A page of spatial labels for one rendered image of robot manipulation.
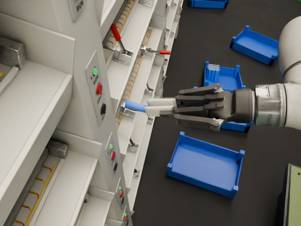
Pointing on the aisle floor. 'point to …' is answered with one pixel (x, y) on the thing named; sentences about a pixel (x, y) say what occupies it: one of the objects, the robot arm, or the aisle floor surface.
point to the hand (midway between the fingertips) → (161, 107)
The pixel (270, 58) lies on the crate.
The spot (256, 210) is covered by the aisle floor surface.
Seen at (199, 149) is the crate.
